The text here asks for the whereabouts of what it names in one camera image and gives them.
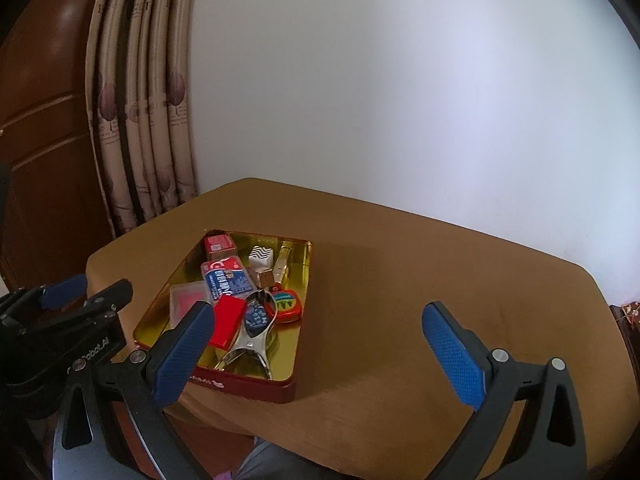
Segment cluttered side shelf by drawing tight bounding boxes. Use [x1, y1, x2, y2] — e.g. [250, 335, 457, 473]
[609, 300, 640, 346]

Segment clear box blue red label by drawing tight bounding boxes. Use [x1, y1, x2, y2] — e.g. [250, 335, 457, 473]
[201, 255, 255, 301]

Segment beige leaf print curtain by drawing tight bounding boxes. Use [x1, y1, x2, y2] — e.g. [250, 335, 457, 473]
[85, 0, 198, 238]

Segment person's jeans leg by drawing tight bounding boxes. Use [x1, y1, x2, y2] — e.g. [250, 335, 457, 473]
[235, 435, 321, 480]

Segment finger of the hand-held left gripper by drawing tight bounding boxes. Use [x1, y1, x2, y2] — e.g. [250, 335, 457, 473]
[15, 279, 134, 341]
[0, 274, 88, 331]

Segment red tin box gold inside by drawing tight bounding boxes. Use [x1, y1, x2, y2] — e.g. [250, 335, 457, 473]
[133, 230, 315, 404]

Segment black white zigzag cube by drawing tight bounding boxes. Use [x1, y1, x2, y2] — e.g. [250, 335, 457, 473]
[248, 245, 276, 268]

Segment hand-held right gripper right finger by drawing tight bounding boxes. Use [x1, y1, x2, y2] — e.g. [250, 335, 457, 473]
[421, 301, 587, 480]

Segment dark red small box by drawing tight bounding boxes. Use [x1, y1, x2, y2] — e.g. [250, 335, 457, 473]
[202, 234, 238, 256]

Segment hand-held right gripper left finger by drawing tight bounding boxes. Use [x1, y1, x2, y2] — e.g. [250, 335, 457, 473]
[52, 301, 216, 480]

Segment blue patterned cube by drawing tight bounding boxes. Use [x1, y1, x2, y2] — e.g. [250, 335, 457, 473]
[242, 297, 271, 336]

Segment clear plastic box red contents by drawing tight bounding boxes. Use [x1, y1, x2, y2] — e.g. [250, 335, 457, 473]
[169, 282, 213, 331]

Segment brown wooden door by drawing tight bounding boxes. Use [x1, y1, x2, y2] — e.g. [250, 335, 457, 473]
[0, 0, 116, 301]

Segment bright red small box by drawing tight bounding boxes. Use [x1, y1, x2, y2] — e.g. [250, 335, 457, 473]
[208, 295, 247, 351]

